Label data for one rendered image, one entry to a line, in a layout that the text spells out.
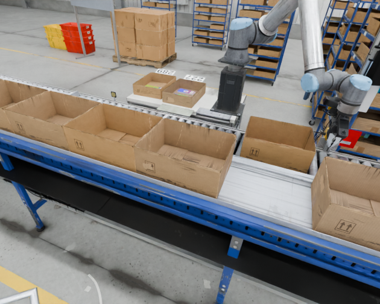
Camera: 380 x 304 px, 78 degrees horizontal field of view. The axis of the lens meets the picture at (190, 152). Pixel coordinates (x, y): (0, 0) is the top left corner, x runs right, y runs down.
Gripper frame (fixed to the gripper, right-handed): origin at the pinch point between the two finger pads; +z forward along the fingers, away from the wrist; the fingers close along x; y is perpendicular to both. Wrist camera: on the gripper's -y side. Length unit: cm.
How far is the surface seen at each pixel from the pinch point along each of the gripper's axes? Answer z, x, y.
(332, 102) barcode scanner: -13.0, 0.5, 30.7
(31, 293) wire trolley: -9, 79, -115
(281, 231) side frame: 3, 21, -64
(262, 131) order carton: 12.0, 36.0, 22.0
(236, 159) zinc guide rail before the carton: 5, 46, -26
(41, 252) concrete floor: 94, 164, -74
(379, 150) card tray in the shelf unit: 34, -56, 72
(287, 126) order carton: 5.3, 21.7, 22.4
